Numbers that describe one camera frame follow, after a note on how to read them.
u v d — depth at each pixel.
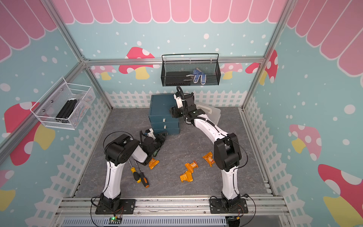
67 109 0.70
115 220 0.73
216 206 0.74
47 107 0.66
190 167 0.87
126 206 0.75
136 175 0.84
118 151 0.58
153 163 0.89
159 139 0.92
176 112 0.81
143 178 0.81
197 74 0.89
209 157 0.91
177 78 0.90
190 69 0.92
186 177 0.83
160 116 0.87
